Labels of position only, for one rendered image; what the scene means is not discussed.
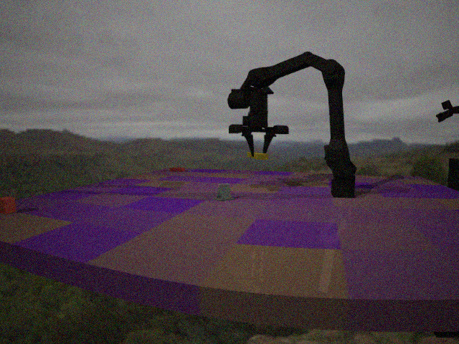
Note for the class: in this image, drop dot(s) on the yellow bar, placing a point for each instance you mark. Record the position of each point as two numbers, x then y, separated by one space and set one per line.
258 156

